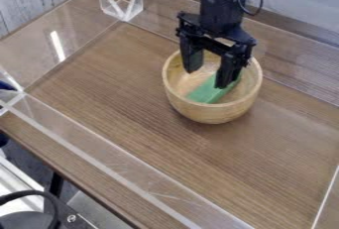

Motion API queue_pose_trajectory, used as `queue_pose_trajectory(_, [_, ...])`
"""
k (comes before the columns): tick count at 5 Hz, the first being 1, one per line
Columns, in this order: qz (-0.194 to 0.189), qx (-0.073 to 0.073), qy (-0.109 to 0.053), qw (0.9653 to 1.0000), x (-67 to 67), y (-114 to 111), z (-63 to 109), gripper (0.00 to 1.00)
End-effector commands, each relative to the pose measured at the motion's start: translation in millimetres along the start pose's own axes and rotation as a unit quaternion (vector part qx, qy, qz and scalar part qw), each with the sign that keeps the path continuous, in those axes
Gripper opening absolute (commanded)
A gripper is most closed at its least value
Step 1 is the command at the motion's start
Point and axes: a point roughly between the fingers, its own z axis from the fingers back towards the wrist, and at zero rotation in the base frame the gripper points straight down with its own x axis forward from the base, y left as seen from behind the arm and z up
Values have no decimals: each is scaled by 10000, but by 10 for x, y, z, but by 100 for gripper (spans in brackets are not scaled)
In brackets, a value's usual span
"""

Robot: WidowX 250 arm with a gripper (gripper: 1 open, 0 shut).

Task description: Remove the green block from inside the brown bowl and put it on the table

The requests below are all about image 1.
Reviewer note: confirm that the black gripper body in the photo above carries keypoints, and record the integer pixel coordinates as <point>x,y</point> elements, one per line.
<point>217,32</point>

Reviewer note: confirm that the blue object at left edge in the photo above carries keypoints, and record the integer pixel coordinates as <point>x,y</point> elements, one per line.
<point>7,86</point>

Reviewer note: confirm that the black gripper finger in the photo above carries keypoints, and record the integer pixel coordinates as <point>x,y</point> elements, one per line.
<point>191,54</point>
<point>233,63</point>

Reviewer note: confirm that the clear acrylic front wall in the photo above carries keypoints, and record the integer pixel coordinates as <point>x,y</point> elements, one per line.
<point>151,199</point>

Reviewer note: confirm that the light wooden bowl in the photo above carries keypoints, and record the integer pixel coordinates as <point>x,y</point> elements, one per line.
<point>233,104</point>

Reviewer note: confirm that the green rectangular block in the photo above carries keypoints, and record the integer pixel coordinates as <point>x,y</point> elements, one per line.
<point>206,93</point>

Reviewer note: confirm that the grey metal base plate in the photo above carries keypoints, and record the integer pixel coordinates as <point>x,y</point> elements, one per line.
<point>71,219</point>

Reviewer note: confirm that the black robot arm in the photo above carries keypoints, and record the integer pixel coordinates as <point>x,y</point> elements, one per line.
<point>222,6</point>

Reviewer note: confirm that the black table leg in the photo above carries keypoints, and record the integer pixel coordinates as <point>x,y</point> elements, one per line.
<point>57,185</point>

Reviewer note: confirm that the clear acrylic corner bracket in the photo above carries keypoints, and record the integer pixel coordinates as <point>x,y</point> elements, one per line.
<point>123,10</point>

